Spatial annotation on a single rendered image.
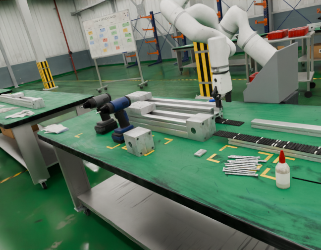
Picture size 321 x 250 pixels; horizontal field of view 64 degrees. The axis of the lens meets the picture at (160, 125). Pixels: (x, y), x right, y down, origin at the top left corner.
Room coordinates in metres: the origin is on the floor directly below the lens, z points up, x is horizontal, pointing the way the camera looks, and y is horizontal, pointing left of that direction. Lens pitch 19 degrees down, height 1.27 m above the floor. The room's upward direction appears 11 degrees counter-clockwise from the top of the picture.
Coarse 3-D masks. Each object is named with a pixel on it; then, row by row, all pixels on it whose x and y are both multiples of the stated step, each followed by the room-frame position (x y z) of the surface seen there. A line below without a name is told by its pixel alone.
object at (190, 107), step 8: (160, 104) 1.53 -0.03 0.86; (168, 104) 1.48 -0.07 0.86; (176, 104) 1.45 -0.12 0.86; (184, 104) 1.47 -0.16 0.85; (192, 104) 1.42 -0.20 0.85; (200, 104) 1.38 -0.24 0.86; (208, 104) 1.34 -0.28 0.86; (176, 112) 1.43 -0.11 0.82; (184, 112) 1.38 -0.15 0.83; (192, 112) 1.33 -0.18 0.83; (200, 112) 1.29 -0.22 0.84; (208, 112) 1.26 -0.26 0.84; (216, 112) 1.28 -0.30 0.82
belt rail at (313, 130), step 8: (256, 120) 1.10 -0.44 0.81; (264, 120) 1.08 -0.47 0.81; (264, 128) 1.05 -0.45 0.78; (272, 128) 1.02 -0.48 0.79; (280, 128) 1.00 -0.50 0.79; (288, 128) 0.97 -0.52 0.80; (296, 128) 0.95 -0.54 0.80; (304, 128) 0.92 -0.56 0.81; (312, 128) 0.91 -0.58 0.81; (320, 128) 0.89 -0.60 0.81; (320, 136) 0.88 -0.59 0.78
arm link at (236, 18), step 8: (232, 8) 1.65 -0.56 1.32; (240, 8) 1.64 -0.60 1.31; (224, 16) 1.69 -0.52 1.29; (232, 16) 1.64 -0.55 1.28; (240, 16) 1.61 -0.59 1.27; (224, 24) 1.67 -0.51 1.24; (232, 24) 1.65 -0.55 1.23; (240, 24) 1.60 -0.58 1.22; (248, 24) 1.63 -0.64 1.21; (232, 32) 1.67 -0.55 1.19; (240, 32) 1.60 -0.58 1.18; (248, 32) 1.59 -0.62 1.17; (240, 40) 1.60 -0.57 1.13; (248, 40) 1.57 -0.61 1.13
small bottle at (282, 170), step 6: (282, 150) 0.64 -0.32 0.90; (282, 156) 0.63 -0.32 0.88; (282, 162) 0.63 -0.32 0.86; (276, 168) 0.64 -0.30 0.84; (282, 168) 0.62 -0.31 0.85; (288, 168) 0.62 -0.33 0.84; (276, 174) 0.64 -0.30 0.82; (282, 174) 0.62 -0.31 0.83; (288, 174) 0.62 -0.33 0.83; (276, 180) 0.64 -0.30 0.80; (282, 180) 0.62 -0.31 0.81; (288, 180) 0.62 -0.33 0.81; (282, 186) 0.62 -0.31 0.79; (288, 186) 0.62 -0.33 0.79
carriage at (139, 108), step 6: (138, 102) 1.52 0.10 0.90; (144, 102) 1.49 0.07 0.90; (150, 102) 1.46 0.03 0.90; (126, 108) 1.46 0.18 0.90; (132, 108) 1.42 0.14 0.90; (138, 108) 1.38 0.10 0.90; (144, 108) 1.38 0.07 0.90; (150, 108) 1.40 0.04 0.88; (138, 114) 1.38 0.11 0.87; (144, 114) 1.37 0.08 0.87; (150, 114) 1.42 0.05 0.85
